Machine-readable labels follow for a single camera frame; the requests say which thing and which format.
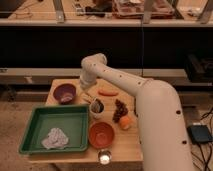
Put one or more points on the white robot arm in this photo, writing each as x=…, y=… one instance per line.
x=162, y=131

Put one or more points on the white cup with utensils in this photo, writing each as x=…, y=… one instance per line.
x=96, y=109

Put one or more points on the clear glass cup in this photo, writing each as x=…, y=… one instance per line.
x=104, y=156

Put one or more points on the orange carrot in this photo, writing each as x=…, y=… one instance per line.
x=107, y=93

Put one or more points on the wooden stick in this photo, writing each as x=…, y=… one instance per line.
x=87, y=97

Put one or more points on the wooden table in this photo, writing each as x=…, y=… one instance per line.
x=126, y=145

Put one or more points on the dark grape bunch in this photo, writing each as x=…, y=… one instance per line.
x=120, y=111

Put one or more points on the orange fruit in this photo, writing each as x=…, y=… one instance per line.
x=125, y=122

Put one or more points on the purple bowl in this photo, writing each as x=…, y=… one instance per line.
x=64, y=93

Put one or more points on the orange bowl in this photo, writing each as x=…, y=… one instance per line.
x=101, y=135

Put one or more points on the green plastic tray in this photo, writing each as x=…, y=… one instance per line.
x=72, y=120

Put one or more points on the crumpled white cloth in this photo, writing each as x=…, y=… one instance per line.
x=55, y=139

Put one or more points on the black foot pedal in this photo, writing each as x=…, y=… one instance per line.
x=199, y=134

